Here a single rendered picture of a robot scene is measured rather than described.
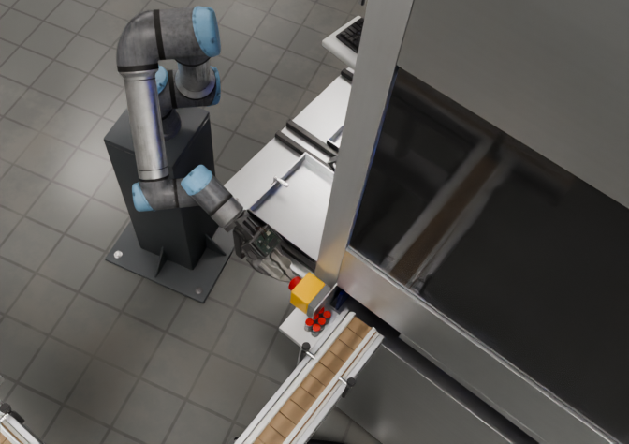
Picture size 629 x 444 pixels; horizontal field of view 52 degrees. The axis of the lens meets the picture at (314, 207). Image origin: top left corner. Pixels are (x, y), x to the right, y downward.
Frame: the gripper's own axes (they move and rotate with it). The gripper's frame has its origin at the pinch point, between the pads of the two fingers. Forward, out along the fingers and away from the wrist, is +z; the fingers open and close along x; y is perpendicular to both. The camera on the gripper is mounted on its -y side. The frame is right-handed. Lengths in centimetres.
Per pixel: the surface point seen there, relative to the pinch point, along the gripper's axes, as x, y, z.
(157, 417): -37, -101, 19
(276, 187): 24.4, -19.9, -16.3
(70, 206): 3, -140, -65
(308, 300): -2.7, 7.0, 6.2
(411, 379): 5.4, -0.6, 43.6
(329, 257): 5.5, 15.6, 1.3
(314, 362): -12.0, 5.7, 17.8
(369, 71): 6, 72, -26
